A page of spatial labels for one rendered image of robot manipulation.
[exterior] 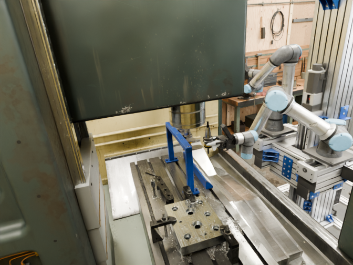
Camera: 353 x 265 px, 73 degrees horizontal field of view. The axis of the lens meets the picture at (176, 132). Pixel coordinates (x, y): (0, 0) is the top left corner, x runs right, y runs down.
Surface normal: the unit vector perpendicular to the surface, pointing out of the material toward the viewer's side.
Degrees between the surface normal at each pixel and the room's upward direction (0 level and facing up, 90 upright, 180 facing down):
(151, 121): 90
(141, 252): 0
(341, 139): 94
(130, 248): 0
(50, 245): 90
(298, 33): 90
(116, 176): 24
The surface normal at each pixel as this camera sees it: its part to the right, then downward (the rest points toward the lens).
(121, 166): 0.06, -0.69
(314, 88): -0.38, 0.39
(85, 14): 0.29, 0.36
